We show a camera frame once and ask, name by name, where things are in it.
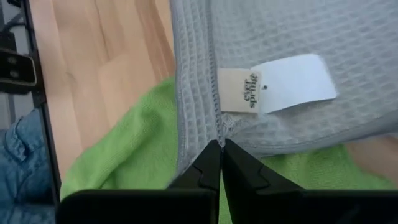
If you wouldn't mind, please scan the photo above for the white paper towel tag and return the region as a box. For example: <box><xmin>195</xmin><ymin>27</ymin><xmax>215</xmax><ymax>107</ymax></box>
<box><xmin>251</xmin><ymin>53</ymin><xmax>339</xmax><ymax>114</ymax></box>

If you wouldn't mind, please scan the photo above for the bright green microfiber towel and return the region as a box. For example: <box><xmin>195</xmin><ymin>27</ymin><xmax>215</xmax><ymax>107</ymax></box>
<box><xmin>60</xmin><ymin>77</ymin><xmax>396</xmax><ymax>224</ymax></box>

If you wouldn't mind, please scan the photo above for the blue denim cloth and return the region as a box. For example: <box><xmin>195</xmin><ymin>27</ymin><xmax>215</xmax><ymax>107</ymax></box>
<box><xmin>0</xmin><ymin>108</ymin><xmax>57</xmax><ymax>224</ymax></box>

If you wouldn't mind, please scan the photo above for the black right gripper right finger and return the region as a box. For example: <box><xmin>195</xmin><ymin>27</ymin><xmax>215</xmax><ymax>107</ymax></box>
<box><xmin>222</xmin><ymin>138</ymin><xmax>398</xmax><ymax>224</ymax></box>

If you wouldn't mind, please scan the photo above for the gray waffle-weave towel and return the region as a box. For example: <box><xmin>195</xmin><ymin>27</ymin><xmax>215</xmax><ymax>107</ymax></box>
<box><xmin>169</xmin><ymin>0</ymin><xmax>398</xmax><ymax>175</ymax></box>

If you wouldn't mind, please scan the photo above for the black frame bracket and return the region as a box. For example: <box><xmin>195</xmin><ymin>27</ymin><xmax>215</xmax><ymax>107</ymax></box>
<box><xmin>0</xmin><ymin>47</ymin><xmax>38</xmax><ymax>91</ymax></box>

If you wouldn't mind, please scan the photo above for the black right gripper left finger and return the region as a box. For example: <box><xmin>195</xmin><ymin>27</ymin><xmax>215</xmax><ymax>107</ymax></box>
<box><xmin>55</xmin><ymin>139</ymin><xmax>223</xmax><ymax>224</ymax></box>

